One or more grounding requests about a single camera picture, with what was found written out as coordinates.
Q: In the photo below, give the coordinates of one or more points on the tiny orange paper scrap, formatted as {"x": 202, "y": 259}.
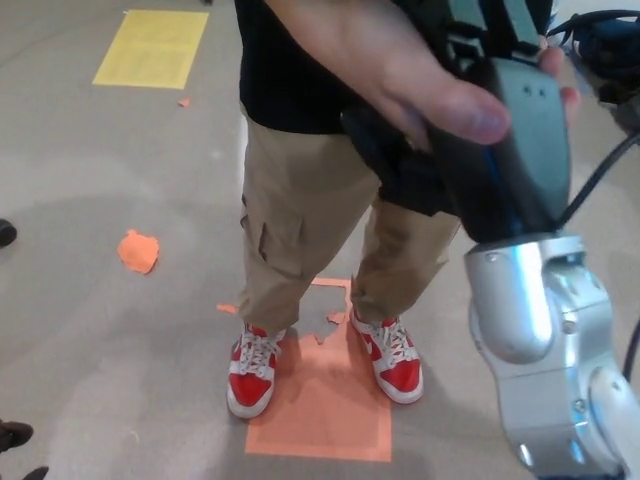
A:
{"x": 184, "y": 102}

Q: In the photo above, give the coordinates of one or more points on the red white right sneaker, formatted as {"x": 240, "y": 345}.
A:
{"x": 250, "y": 385}

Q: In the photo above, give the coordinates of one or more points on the black shoe tip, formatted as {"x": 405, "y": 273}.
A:
{"x": 7, "y": 234}

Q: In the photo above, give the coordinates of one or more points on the dark brown shoe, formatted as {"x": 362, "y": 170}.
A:
{"x": 15, "y": 435}
{"x": 35, "y": 474}

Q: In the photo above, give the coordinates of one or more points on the dark blue backpack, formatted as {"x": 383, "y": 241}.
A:
{"x": 610, "y": 55}

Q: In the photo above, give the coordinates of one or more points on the red white sneaker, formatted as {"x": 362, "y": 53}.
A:
{"x": 250, "y": 385}
{"x": 397, "y": 372}

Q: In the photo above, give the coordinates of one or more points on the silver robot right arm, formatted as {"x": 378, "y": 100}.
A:
{"x": 525, "y": 310}

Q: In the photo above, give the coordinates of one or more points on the orange floor paper sheet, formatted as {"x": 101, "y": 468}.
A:
{"x": 325, "y": 410}

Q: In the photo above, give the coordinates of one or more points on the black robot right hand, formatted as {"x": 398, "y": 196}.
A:
{"x": 530, "y": 165}

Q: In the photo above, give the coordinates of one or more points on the red white left sneaker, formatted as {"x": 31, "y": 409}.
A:
{"x": 397, "y": 372}

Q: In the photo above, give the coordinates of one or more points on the flat orange paper scrap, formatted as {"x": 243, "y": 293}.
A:
{"x": 227, "y": 308}

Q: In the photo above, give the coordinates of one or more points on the khaki cargo trousers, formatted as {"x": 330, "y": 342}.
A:
{"x": 300, "y": 200}

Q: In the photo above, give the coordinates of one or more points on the person's bare right hand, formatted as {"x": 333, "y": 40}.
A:
{"x": 380, "y": 60}

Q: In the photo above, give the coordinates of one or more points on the yellow floor paper sheet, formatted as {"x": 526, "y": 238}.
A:
{"x": 150, "y": 50}

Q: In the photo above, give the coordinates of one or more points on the crumpled orange paper piece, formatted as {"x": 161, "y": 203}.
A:
{"x": 137, "y": 252}

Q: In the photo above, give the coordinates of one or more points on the black t-shirt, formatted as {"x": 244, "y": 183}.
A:
{"x": 280, "y": 100}

